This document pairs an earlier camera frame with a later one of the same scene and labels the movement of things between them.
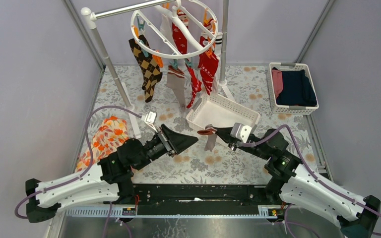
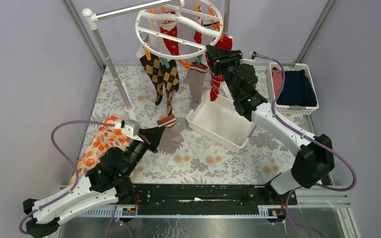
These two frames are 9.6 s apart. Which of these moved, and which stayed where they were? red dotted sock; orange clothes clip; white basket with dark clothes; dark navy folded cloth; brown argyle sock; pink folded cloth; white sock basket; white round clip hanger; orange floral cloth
Moved: red dotted sock; white round clip hanger; brown argyle sock; orange clothes clip
Stayed: orange floral cloth; dark navy folded cloth; white sock basket; pink folded cloth; white basket with dark clothes
